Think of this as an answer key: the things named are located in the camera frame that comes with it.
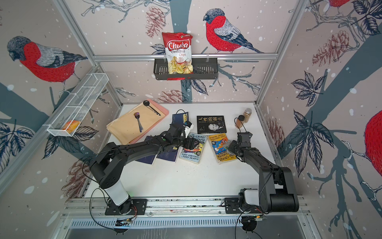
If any dark blue book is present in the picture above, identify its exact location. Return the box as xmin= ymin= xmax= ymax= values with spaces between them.
xmin=156 ymin=149 xmax=178 ymax=162
xmin=136 ymin=154 xmax=156 ymax=165

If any blue book yellow label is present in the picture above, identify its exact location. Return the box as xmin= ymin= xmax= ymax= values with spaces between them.
xmin=172 ymin=112 xmax=189 ymax=125

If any yellow orange treehouse book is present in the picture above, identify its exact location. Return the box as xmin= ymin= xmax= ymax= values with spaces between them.
xmin=208 ymin=133 xmax=237 ymax=164

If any colourful treehouse book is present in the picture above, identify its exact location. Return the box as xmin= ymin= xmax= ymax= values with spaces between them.
xmin=178 ymin=132 xmax=207 ymax=164

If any black book with face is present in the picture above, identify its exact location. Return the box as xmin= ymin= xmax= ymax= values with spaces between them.
xmin=197 ymin=116 xmax=227 ymax=134

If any grey striped cloth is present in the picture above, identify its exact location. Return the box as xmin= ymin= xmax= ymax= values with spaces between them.
xmin=223 ymin=140 xmax=235 ymax=154

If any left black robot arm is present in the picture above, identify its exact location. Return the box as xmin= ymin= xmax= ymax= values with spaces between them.
xmin=89 ymin=121 xmax=197 ymax=206

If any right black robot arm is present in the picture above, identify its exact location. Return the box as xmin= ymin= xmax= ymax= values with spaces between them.
xmin=228 ymin=132 xmax=299 ymax=214

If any brown spice jar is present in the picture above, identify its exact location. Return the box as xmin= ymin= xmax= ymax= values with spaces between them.
xmin=235 ymin=115 xmax=245 ymax=129

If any pink tray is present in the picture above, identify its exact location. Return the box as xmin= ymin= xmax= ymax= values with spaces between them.
xmin=129 ymin=100 xmax=169 ymax=143

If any tan spice jar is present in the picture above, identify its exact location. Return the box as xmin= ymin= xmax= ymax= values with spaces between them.
xmin=243 ymin=108 xmax=252 ymax=123

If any iridescent purple spoon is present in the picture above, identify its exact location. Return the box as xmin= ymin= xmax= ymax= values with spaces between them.
xmin=134 ymin=112 xmax=143 ymax=132

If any black spoon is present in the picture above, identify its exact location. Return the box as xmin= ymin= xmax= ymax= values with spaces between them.
xmin=143 ymin=100 xmax=161 ymax=116

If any tan paper sheet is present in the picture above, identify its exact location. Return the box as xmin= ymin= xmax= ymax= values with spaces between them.
xmin=106 ymin=102 xmax=167 ymax=145

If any red cassava chips bag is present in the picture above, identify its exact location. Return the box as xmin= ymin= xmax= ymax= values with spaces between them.
xmin=162 ymin=32 xmax=194 ymax=74

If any orange packet in shelf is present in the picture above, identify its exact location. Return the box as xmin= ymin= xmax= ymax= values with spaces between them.
xmin=62 ymin=120 xmax=81 ymax=134

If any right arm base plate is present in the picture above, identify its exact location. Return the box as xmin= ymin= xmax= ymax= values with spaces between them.
xmin=222 ymin=197 xmax=263 ymax=214

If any black wall basket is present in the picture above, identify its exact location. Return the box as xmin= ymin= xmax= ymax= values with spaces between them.
xmin=153 ymin=58 xmax=218 ymax=81

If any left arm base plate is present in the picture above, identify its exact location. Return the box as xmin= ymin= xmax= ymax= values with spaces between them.
xmin=105 ymin=198 xmax=148 ymax=216

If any black cable right base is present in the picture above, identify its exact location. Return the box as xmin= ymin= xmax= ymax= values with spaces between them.
xmin=234 ymin=209 xmax=263 ymax=239

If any black cable base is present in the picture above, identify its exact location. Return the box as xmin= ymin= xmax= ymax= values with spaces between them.
xmin=234 ymin=209 xmax=263 ymax=239
xmin=89 ymin=188 xmax=132 ymax=234

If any black cable left base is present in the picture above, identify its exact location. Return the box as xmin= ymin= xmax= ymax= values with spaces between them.
xmin=89 ymin=188 xmax=132 ymax=234

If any white wire shelf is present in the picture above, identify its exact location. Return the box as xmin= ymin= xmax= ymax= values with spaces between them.
xmin=47 ymin=73 xmax=109 ymax=137

